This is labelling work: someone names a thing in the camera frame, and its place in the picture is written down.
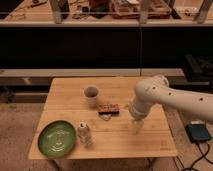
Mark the brown snack bar package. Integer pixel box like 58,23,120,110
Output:
98,104,119,115

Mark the black foot pedal box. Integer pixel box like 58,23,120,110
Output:
185,124,212,143

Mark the clear plastic bottle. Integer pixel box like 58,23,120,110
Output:
77,122,92,148

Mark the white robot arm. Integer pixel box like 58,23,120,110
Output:
128,75,213,135

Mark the green round plate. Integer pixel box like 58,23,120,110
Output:
37,120,77,159

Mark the black cable on floor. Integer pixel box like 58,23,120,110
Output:
175,142,213,171

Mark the wooden shelf rack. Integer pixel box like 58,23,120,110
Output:
0,0,213,27

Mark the red tray on shelf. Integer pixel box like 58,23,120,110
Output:
110,0,171,19

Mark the black equipment on right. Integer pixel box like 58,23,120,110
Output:
182,55,213,82

